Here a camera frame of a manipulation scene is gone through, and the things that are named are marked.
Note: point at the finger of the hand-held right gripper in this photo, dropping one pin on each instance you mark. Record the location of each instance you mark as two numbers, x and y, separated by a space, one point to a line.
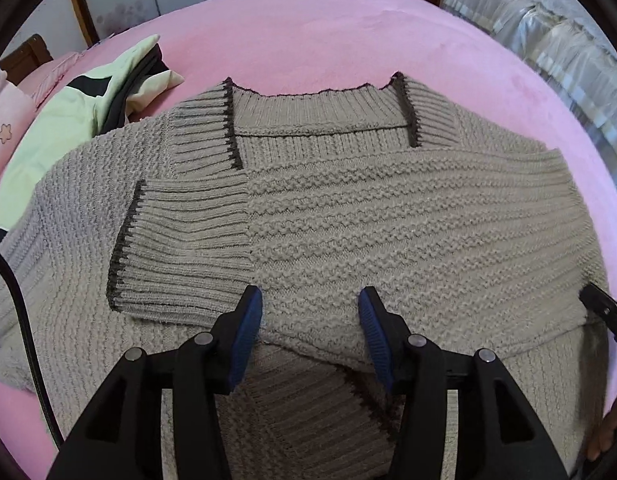
605 310

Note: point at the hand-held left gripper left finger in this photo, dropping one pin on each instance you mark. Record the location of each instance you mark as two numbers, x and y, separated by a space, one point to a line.
251 315

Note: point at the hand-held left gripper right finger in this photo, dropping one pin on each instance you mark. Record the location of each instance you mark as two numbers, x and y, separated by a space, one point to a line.
371 325

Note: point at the beige knit sweater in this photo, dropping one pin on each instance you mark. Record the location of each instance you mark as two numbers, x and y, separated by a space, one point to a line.
388 220

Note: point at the person's right hand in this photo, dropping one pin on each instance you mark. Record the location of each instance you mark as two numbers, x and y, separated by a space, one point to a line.
604 432

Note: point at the light green and black garment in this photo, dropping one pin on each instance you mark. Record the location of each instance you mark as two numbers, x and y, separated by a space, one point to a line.
53 135

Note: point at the pink bed blanket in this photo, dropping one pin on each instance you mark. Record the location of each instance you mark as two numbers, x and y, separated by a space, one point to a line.
338 35

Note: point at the pink flower print pillow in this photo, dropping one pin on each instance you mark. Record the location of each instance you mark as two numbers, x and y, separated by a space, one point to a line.
8 125

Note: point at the pink ruffled pillow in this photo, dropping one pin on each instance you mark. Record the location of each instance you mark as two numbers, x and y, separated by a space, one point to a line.
53 75

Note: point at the wooden headboard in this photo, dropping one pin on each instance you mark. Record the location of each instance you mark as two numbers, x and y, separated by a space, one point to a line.
28 52

